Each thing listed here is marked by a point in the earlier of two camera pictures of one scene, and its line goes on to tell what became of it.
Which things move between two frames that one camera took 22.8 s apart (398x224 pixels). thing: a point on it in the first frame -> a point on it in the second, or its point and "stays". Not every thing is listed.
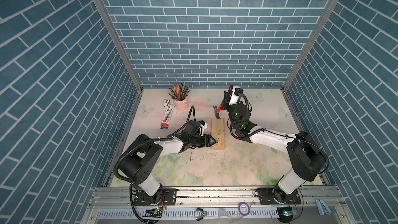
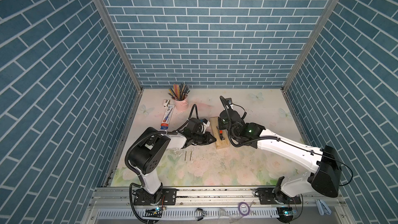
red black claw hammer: (217, 110) -> (221, 135)
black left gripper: (205, 142) stays
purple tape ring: (239, 209) stays
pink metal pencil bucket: (181, 106) stays
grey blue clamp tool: (322, 207) stays
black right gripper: (226, 105) -> (220, 122)
